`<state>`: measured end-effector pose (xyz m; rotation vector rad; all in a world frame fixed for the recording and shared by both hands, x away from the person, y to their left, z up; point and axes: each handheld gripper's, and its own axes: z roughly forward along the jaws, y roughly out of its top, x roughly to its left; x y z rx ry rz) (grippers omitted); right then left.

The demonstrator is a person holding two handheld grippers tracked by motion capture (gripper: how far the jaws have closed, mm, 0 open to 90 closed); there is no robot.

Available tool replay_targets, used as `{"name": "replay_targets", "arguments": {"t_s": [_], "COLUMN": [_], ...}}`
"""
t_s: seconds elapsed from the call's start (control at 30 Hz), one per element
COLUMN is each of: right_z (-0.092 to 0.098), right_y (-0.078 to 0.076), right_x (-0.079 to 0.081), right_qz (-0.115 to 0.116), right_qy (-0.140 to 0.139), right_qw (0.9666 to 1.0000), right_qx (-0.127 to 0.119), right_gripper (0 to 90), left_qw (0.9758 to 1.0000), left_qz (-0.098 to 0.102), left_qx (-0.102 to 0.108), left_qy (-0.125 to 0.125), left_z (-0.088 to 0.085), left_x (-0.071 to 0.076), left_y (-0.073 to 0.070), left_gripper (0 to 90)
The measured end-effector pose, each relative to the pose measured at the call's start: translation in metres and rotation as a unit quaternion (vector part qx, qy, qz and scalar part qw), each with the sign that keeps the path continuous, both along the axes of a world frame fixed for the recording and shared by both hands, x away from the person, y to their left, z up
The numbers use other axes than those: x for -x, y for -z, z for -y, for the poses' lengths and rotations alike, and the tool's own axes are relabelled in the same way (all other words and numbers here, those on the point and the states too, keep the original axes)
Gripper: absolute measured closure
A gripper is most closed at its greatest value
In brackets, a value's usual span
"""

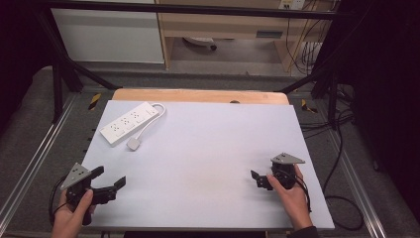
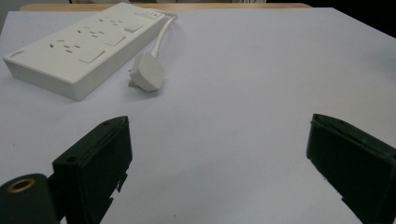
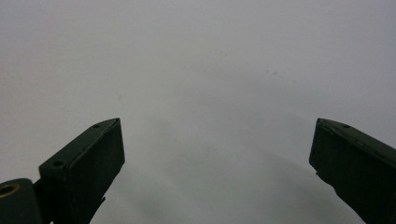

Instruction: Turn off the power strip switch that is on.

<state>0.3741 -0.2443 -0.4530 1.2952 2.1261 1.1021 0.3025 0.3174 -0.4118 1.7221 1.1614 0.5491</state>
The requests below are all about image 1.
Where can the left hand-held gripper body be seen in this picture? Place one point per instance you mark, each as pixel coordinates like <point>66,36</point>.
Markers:
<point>76,175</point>

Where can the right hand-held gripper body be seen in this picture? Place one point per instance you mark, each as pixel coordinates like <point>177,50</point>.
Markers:
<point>284,170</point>

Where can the person's right hand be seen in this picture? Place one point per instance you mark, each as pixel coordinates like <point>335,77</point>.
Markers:
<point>292,201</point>

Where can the person's left hand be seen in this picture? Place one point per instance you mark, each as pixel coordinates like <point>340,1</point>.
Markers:
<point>71,218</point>

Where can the white plug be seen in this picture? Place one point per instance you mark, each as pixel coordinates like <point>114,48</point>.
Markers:
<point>133,143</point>

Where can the white power strip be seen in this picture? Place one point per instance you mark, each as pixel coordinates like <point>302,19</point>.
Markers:
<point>129,123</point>

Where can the person's dark right sleeve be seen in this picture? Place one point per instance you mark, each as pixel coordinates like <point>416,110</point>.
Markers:
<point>303,232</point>

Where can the yellow black tape strip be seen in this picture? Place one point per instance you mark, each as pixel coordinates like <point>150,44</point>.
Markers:
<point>307,106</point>
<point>94,101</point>

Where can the wooden table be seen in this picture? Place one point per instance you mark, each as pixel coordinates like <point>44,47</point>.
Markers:
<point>198,95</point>

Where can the dark curtain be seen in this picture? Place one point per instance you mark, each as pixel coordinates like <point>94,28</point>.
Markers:
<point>386,82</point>
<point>16,49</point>

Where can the white cabinet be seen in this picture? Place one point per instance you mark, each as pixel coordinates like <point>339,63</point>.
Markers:
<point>109,36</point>

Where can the white chair base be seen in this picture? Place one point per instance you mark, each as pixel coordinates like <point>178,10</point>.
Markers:
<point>201,41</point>

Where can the light wooden desk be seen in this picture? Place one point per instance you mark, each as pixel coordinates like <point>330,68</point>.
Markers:
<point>224,26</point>

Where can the aluminium floor rail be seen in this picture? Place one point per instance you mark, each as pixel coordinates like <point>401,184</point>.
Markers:
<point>360,185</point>
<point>36,155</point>

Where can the white wall socket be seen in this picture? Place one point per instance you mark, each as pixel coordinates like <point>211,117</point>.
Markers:
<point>292,4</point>

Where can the black metal frame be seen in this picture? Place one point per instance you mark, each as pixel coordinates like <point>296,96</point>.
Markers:
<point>185,7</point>

